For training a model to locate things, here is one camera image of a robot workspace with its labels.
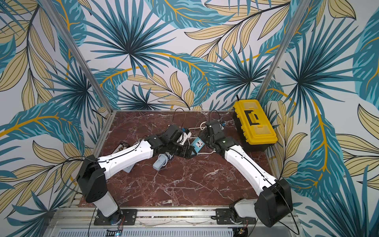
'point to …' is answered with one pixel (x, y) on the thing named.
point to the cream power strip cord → (201, 127)
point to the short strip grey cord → (166, 157)
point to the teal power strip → (197, 144)
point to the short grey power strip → (158, 165)
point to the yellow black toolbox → (254, 127)
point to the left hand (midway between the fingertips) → (190, 154)
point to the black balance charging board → (122, 145)
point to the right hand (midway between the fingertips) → (201, 133)
